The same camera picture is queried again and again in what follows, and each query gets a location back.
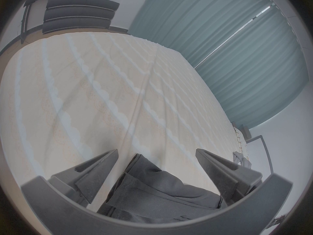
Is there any grey bedside table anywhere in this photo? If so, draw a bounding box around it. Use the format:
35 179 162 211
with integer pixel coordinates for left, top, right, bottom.
231 121 250 139

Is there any black chest of drawers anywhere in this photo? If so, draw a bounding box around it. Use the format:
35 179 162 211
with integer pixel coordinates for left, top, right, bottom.
42 0 120 34

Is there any pile of clothes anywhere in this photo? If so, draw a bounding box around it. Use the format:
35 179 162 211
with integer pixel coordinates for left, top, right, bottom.
232 151 252 169

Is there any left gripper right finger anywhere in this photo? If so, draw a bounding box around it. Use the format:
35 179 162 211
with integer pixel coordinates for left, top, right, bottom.
196 148 263 206

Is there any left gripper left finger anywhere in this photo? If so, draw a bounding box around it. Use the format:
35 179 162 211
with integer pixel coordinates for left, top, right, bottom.
50 149 119 204

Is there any white printed pillow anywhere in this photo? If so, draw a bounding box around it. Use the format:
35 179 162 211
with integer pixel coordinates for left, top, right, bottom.
232 126 249 161

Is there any blue-green curtain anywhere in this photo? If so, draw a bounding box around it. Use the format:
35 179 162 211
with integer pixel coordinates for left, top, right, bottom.
128 0 272 68
194 5 307 128

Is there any bed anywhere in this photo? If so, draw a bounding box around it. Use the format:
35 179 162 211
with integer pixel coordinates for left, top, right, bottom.
0 31 273 217

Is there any black T-shirt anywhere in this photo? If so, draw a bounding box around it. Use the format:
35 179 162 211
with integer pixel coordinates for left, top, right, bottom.
97 153 223 223

